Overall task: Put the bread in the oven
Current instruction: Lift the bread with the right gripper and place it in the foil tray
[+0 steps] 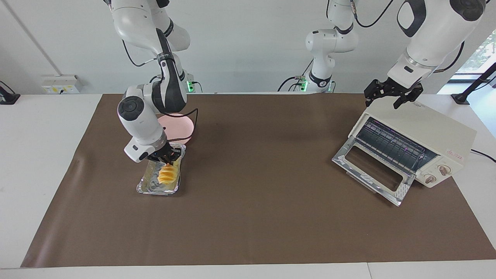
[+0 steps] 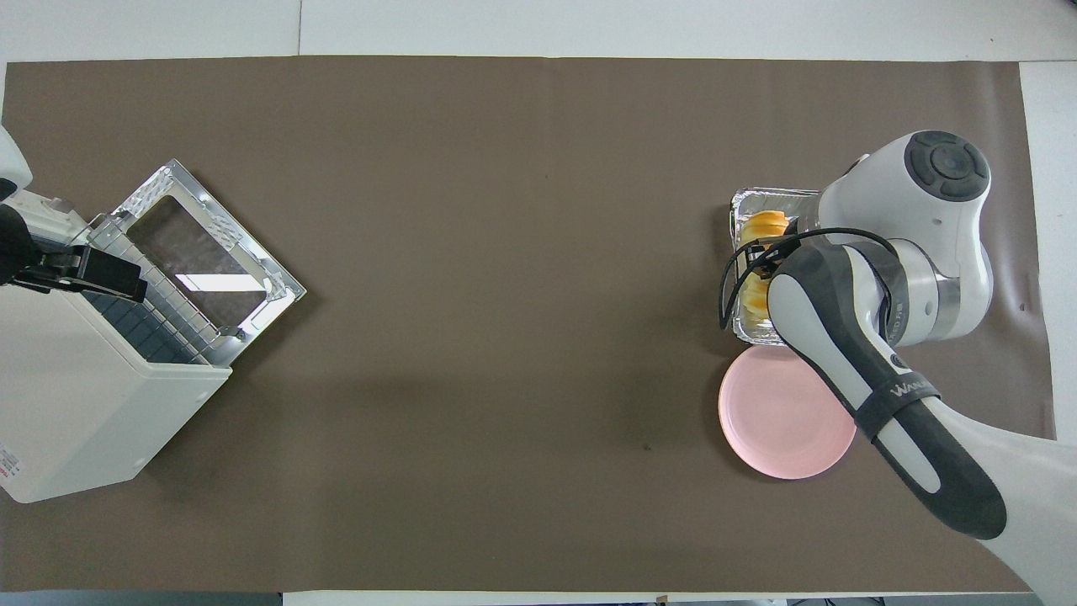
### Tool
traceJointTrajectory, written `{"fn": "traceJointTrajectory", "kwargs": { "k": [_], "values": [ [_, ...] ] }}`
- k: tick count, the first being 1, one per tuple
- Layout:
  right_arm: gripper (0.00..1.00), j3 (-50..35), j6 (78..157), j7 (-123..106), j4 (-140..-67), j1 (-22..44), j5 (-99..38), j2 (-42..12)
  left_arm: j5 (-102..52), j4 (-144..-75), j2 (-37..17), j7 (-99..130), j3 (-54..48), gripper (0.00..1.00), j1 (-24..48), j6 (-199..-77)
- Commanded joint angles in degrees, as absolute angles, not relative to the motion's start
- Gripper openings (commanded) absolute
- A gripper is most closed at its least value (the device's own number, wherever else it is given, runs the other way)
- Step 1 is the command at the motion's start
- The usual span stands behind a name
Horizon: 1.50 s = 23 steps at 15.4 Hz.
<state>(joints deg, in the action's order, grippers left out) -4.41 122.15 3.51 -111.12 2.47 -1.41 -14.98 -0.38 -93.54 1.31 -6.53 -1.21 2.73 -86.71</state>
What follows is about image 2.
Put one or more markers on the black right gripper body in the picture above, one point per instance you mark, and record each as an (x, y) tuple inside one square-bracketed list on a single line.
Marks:
[(776, 259)]

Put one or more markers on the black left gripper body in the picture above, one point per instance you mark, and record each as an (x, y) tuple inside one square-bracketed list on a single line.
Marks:
[(15, 248)]

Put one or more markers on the yellow ridged bread loaf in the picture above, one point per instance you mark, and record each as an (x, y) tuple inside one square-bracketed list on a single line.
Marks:
[(766, 225)]

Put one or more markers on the silver foil baking tray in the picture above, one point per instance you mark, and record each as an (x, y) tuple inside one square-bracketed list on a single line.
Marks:
[(795, 202)]

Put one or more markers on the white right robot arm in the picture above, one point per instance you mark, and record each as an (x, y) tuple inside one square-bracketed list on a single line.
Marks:
[(841, 337)]

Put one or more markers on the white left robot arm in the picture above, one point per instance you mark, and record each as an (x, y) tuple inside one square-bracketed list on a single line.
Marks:
[(10, 156)]

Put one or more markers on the glass oven door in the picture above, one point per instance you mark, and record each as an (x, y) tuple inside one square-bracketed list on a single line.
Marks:
[(202, 252)]

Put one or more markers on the cream toaster oven body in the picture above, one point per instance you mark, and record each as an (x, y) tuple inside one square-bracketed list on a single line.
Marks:
[(76, 404)]

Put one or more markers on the pink round plate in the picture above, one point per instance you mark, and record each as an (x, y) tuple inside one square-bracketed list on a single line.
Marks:
[(774, 421)]

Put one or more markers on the brown table mat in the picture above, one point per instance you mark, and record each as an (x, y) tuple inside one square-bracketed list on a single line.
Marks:
[(505, 337)]

